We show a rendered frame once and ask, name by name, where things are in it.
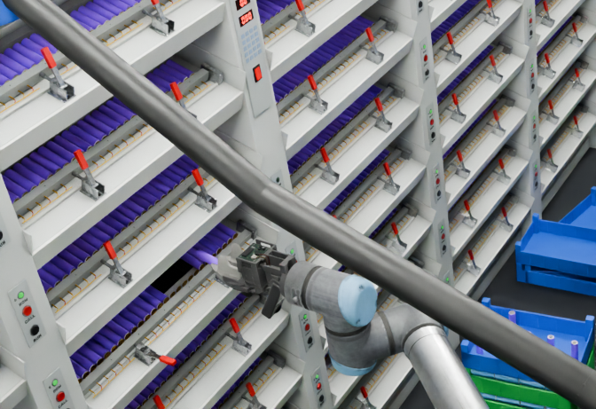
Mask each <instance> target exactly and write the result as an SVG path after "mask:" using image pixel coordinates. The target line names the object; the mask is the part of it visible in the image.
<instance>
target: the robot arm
mask: <svg viewBox="0 0 596 409"><path fill-rule="evenodd" d="M255 242H256V243H252V244H251V245H250V246H249V247H248V248H247V249H246V250H245V251H244V252H243V250H242V248H241V247H240V245H239V244H237V243H232V244H231V256H219V257H218V258H217V264H215V263H212V264H211V267H212V269H213V271H214V272H215V274H216V275H217V276H218V277H219V278H220V279H221V280H223V282H224V283H225V284H227V285H228V286H229V287H231V288H232V289H234V290H237V291H242V292H247V293H249V292H251V293H257V294H259V293H265V292H266V291H268V292H269V294H268V296H267V299H266V300H265V302H264V306H263V309H262V314H263V315H264V316H265V317H266V318H268V319H271V317H272V316H273V315H274V314H276V313H278V312H279V311H280V310H281V307H282V303H283V302H284V299H285V298H286V300H287V301H288V302H289V303H291V304H292V305H295V306H298V307H301V308H303V309H306V310H309V311H314V312H316V313H319V314H321V315H322V316H323V320H324V325H325V334H326V339H327V344H328V354H329V356H330V358H331V361H332V364H333V367H334V368H335V369H336V370H337V371H338V372H340V373H341V374H345V375H348V376H360V375H364V374H367V373H369V372H370V371H372V370H373V368H374V367H375V365H376V362H377V359H380V358H385V357H388V356H392V355H395V354H398V353H401V352H403V353H404V354H405V356H406V357H407V358H408V359H409V360H410V362H411V364H412V366H413V368H414V370H415V372H416V374H417V375H418V377H419V378H420V381H421V383H422V385H423V387H424V389H425V391H426V392H427V394H428V396H429V398H430V400H431V402H432V403H433V405H434V407H435V409H490V408H489V407H488V405H487V404H486V402H485V400H484V399H483V397H482V395H481V393H480V391H479V390H478V389H477V387H476V386H475V384H474V382H473V380H472V379H471V377H470V375H469V374H468V372H467V370H466V368H465V367H464V366H463V364H462V362H461V361H460V359H459V357H458V355H457V353H456V352H455V350H454V349H453V348H452V346H451V344H450V342H449V340H448V339H447V337H448V335H449V328H447V327H446V326H443V325H442V324H440V323H438V322H437V321H435V320H433V319H432V318H430V317H429V316H427V315H425V314H424V313H422V312H420V311H418V310H417V309H415V308H413V307H412V306H411V305H409V304H408V303H407V304H403V305H400V306H396V307H394V308H391V309H387V310H384V311H379V312H375V311H376V308H377V292H376V289H375V287H374V285H373V284H372V283H371V282H370V281H369V280H367V279H362V278H361V277H359V276H357V275H350V274H347V273H344V272H341V271H336V270H332V269H329V268H326V267H323V266H321V265H317V264H314V263H309V262H306V261H299V262H296V260H295V256H292V255H289V254H286V253H282V252H279V251H278V250H277V245H276V244H272V243H269V242H266V241H263V240H258V239H256V240H255ZM261 242H262V243H264V244H267V245H271V247H270V248H269V247H265V246H263V245H262V243H261Z"/></svg>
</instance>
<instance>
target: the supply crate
mask: <svg viewBox="0 0 596 409"><path fill-rule="evenodd" d="M482 304H483V305H485V306H486V307H488V308H490V309H491V310H493V311H495V312H496V313H498V314H500V315H501V316H503V317H505V318H506V319H509V314H508V312H509V311H515V317H516V325H518V326H521V327H522V328H524V329H526V330H527V331H530V332H531V333H532V334H534V335H536V336H537V337H539V338H541V339H542V340H544V341H546V342H547V336H548V335H549V334H552V335H553V336H554V345H555V347H556V348H557V349H559V350H562V351H563V352H565V353H567V354H568V355H570V356H571V341H578V361H580V362H582V363H583V364H585V365H586V362H587V359H588V357H589V355H590V352H591V349H592V345H593V342H594V316H589V315H587V316H586V319H585V321H580V320H574V319H565V318H560V317H554V316H550V315H545V314H539V313H534V312H529V311H519V310H515V309H509V308H504V307H498V306H494V305H490V298H486V297H483V299H482ZM460 346H461V357H462V364H463V366H464V367H466V368H471V369H475V370H480V371H484V372H488V373H493V374H501V375H505V376H510V377H514V378H518V379H523V380H527V381H534V380H533V379H531V378H529V377H528V376H527V375H525V374H523V373H521V372H520V371H518V370H516V369H515V368H513V367H511V366H510V365H508V364H507V363H505V362H503V361H502V360H500V359H498V358H496V357H494V356H493V355H491V354H490V353H489V352H487V351H485V350H483V355H481V354H476V346H475V344H473V343H472V342H470V341H469V340H463V341H462V343H461V344H460Z"/></svg>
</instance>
